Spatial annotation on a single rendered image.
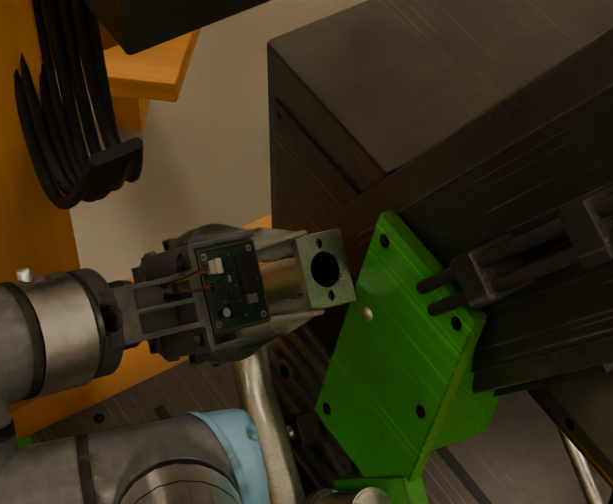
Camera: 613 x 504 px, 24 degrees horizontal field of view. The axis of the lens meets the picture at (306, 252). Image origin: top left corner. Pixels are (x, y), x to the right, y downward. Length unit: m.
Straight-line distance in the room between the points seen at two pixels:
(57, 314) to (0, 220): 0.34
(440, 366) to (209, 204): 1.79
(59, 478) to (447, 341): 0.28
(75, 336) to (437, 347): 0.26
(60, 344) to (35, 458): 0.07
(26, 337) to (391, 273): 0.28
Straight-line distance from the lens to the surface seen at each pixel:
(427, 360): 1.02
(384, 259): 1.03
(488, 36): 1.22
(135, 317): 0.91
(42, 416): 1.42
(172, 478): 0.84
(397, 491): 1.09
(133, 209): 2.78
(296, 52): 1.20
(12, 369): 0.89
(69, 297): 0.91
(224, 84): 3.01
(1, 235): 1.25
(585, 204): 0.76
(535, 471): 1.35
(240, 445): 0.88
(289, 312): 1.03
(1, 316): 0.89
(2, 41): 1.12
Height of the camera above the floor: 2.03
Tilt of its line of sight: 49 degrees down
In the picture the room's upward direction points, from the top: straight up
